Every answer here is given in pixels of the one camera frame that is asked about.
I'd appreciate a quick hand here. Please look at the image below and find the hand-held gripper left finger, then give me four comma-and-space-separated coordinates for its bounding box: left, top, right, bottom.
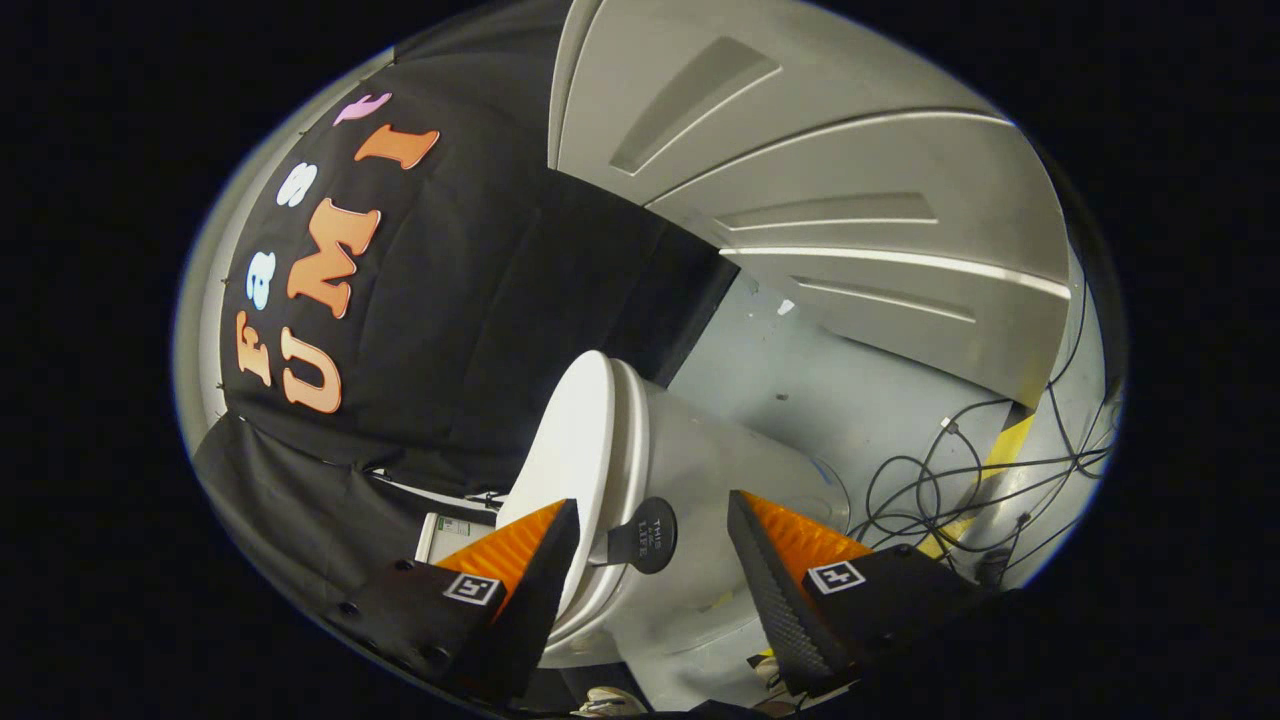
333, 499, 582, 706

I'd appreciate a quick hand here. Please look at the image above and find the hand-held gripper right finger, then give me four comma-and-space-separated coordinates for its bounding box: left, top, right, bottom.
727, 490, 989, 699

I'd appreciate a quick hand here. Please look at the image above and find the white toilet lid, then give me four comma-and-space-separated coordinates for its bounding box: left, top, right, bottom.
497, 350, 678, 626

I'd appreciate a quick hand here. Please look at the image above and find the white toilet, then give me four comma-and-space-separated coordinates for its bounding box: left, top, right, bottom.
415, 350, 851, 693

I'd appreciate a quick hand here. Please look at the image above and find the person's shoe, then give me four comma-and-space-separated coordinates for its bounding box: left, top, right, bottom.
574, 687, 648, 717
748, 653, 796, 717

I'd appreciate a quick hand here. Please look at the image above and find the yellow black floor tape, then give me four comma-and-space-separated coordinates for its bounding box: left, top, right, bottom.
918, 413, 1037, 561

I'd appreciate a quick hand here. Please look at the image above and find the black backdrop cloth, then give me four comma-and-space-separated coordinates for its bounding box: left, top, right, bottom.
190, 0, 741, 626

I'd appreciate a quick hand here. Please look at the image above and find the white drawer cabinet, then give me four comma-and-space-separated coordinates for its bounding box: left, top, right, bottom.
548, 0, 1073, 411

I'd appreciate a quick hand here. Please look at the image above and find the tangle of black cables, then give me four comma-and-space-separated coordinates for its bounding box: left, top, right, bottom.
858, 250, 1117, 586

